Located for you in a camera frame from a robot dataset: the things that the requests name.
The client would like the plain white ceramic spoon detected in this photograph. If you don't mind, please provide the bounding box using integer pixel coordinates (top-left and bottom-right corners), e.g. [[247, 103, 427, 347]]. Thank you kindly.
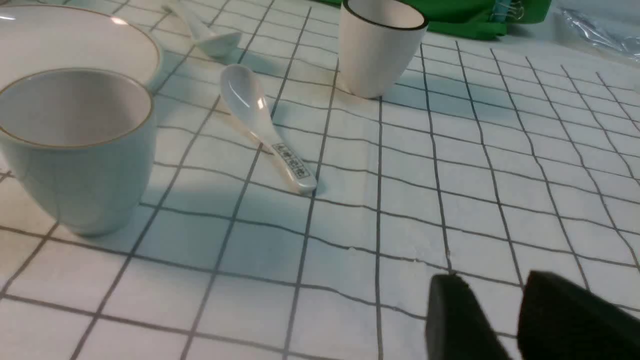
[[162, 0, 242, 58]]

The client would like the white spoon with label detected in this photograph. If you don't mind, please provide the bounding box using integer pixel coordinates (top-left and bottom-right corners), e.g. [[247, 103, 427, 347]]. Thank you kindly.
[[220, 64, 318, 194]]

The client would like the white grid tablecloth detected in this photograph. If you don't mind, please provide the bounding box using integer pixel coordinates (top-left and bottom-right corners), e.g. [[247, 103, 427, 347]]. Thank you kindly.
[[0, 0, 639, 360]]

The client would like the pale green ceramic bowl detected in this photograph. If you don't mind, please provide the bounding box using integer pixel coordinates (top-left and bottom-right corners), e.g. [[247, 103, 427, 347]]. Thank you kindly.
[[0, 4, 164, 91]]

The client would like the clear plastic wrap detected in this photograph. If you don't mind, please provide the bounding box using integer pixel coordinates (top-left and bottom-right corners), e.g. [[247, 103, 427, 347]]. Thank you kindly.
[[560, 7, 639, 64]]

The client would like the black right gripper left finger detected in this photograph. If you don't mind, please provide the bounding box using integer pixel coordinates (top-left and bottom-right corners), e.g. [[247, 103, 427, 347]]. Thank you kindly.
[[425, 274, 510, 360]]

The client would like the green backdrop cloth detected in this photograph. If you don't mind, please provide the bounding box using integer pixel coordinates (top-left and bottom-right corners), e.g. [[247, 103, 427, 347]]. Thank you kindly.
[[322, 0, 552, 41]]

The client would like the pale green ceramic cup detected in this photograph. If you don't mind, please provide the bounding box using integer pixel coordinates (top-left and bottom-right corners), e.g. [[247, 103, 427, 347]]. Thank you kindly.
[[0, 67, 157, 237]]

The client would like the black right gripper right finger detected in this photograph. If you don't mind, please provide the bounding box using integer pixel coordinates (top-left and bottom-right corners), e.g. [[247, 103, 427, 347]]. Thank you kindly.
[[517, 270, 640, 360]]

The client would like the white cup black rim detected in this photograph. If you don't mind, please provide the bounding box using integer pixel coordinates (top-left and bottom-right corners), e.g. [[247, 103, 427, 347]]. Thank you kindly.
[[338, 0, 429, 99]]

